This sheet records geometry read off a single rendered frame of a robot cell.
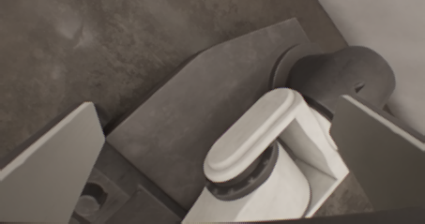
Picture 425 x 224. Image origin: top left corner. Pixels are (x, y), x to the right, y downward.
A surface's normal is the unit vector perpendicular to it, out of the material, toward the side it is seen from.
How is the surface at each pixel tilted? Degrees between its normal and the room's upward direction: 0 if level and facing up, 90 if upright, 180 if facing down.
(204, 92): 0
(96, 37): 0
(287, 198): 10
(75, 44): 0
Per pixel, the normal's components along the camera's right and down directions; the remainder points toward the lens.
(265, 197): 0.40, 0.04
